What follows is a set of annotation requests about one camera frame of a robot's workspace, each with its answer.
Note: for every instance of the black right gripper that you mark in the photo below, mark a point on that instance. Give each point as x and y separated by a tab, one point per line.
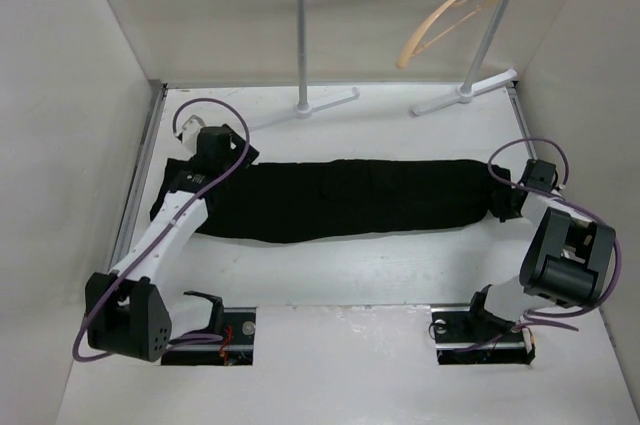
498	205

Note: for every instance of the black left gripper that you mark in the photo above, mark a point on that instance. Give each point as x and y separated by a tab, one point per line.
249	158

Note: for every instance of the black trousers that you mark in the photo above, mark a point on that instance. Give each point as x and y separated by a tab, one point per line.
287	203

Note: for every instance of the beige wooden hanger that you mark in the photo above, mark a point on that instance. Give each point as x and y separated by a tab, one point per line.
441	22

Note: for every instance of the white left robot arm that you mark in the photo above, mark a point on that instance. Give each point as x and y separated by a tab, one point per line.
142	308

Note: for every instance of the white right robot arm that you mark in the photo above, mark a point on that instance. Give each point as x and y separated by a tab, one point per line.
571	267

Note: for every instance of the white metal clothes rack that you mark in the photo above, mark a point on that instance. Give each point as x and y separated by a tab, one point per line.
467	46

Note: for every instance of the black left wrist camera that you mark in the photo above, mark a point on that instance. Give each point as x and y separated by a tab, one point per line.
216	141

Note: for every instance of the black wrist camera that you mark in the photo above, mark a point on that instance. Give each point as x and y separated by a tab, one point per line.
539	175
216	141

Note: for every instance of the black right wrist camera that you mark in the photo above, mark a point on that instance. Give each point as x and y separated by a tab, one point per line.
539	175

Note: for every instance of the aluminium table edge rail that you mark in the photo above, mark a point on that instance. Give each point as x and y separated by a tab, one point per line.
140	172

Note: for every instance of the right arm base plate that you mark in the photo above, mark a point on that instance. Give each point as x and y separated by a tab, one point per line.
463	339

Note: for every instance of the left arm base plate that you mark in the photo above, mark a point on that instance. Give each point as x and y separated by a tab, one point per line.
235	347

